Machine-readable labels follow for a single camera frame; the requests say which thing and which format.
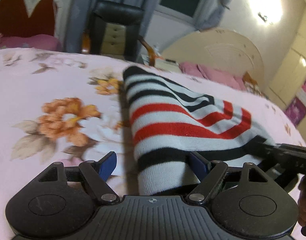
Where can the pink floral bed quilt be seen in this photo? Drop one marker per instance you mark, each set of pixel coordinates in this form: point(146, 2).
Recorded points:
point(72, 108)

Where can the magenta pillow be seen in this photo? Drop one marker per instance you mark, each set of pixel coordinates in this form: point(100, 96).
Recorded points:
point(42, 41)

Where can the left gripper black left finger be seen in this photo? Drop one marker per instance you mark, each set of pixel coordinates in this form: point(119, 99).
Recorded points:
point(95, 175)

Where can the black leather office chair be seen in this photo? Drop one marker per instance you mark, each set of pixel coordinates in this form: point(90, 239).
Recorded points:
point(114, 31)

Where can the pink crumpled blanket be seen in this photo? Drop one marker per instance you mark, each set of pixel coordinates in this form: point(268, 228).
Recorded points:
point(222, 77)

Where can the white striped cat sweater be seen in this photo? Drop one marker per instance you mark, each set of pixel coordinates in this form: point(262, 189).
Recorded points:
point(169, 121)

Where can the cream wardrobe with purple panels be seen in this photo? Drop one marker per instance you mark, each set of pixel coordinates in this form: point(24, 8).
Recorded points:
point(288, 87)

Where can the red and white headboard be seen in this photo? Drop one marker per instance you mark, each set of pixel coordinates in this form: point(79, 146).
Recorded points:
point(25, 18)

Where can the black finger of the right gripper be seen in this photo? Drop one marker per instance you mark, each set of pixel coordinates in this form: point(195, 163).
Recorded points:
point(262, 148)

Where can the bright wall lamp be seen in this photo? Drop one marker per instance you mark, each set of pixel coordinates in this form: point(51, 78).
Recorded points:
point(266, 12)

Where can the tied grey curtain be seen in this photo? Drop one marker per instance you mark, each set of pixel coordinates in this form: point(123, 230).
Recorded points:
point(211, 13)

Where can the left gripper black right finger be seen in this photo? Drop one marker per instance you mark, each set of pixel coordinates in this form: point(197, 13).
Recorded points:
point(210, 174)

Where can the cream round headboard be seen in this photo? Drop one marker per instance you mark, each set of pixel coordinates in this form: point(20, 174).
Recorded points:
point(220, 49)

